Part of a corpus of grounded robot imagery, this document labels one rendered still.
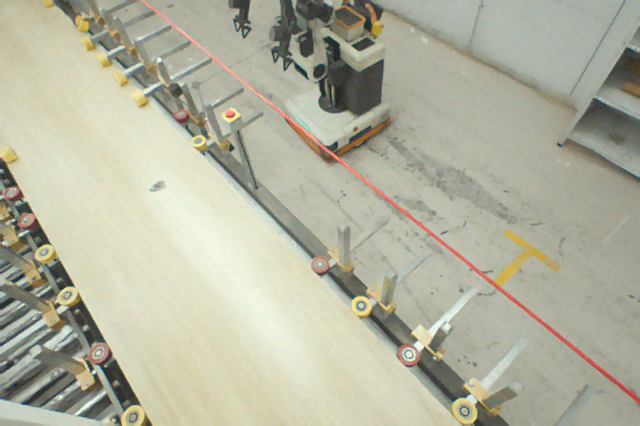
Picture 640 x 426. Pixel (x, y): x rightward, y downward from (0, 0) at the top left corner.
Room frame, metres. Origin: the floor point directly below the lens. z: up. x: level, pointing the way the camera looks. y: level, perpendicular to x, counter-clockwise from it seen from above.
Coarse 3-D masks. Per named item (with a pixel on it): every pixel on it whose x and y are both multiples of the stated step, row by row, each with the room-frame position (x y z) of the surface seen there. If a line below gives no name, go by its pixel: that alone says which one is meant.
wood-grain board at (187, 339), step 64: (0, 0) 3.35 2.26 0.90; (0, 64) 2.49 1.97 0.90; (64, 64) 2.40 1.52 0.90; (0, 128) 1.86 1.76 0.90; (64, 128) 1.80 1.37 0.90; (128, 128) 1.73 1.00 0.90; (64, 192) 1.32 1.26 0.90; (128, 192) 1.28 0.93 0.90; (192, 192) 1.23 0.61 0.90; (64, 256) 0.95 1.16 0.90; (128, 256) 0.91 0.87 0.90; (192, 256) 0.87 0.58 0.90; (256, 256) 0.83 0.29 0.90; (128, 320) 0.61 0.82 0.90; (192, 320) 0.57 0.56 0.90; (256, 320) 0.54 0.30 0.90; (320, 320) 0.51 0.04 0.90; (192, 384) 0.33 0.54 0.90; (256, 384) 0.30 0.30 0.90; (320, 384) 0.28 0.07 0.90; (384, 384) 0.25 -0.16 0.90
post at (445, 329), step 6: (444, 324) 0.38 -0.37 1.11; (450, 324) 0.38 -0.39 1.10; (438, 330) 0.37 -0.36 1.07; (444, 330) 0.36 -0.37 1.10; (450, 330) 0.36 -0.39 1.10; (438, 336) 0.36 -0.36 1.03; (444, 336) 0.35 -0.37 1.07; (432, 342) 0.37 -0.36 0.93; (438, 342) 0.36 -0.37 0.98; (432, 348) 0.36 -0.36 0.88; (438, 348) 0.36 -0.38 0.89; (426, 354) 0.37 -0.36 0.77
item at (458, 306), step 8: (472, 288) 0.59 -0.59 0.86; (464, 296) 0.56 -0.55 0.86; (472, 296) 0.55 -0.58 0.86; (456, 304) 0.53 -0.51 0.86; (464, 304) 0.52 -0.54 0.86; (448, 312) 0.50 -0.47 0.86; (456, 312) 0.49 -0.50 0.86; (440, 320) 0.47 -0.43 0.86; (448, 320) 0.47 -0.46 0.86; (432, 328) 0.44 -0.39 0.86; (432, 336) 0.41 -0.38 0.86; (416, 344) 0.39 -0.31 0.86
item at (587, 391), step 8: (584, 392) 0.16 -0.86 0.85; (592, 392) 0.16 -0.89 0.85; (576, 400) 0.14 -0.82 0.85; (584, 400) 0.14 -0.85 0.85; (568, 408) 0.12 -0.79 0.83; (576, 408) 0.11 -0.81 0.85; (568, 416) 0.09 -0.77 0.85; (576, 416) 0.09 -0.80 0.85; (560, 424) 0.07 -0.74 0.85; (568, 424) 0.07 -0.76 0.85
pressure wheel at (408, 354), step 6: (402, 348) 0.37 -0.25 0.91; (408, 348) 0.37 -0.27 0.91; (414, 348) 0.36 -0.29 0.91; (402, 354) 0.35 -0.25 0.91; (408, 354) 0.34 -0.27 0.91; (414, 354) 0.34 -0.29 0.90; (402, 360) 0.33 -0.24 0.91; (408, 360) 0.32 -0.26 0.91; (414, 360) 0.32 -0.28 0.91; (408, 366) 0.31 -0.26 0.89
